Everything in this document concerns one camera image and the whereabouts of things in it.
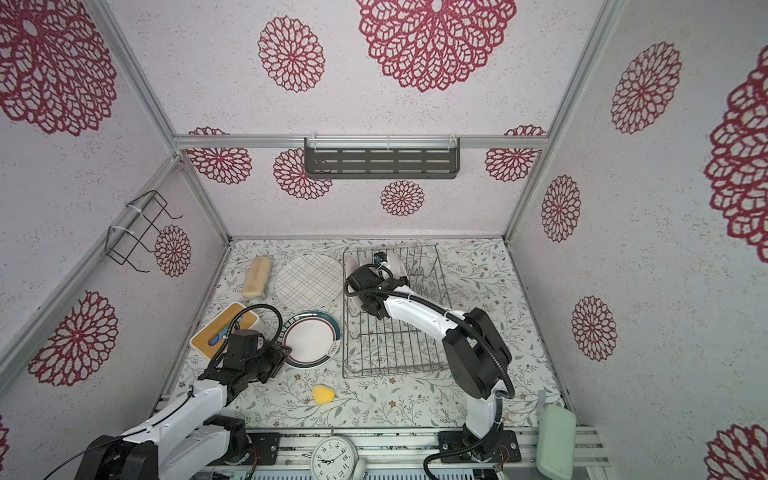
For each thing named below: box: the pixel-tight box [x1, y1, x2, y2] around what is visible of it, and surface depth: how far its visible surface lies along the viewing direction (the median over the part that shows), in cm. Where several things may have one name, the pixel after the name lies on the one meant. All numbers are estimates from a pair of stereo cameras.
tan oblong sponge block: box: [242, 256, 272, 299], surface depth 106 cm
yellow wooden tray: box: [190, 302, 258, 359], surface depth 91 cm
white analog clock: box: [310, 436, 359, 480], surface depth 70 cm
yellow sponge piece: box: [312, 385, 335, 404], surface depth 83 cm
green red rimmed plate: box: [279, 311, 341, 369], surface depth 95 cm
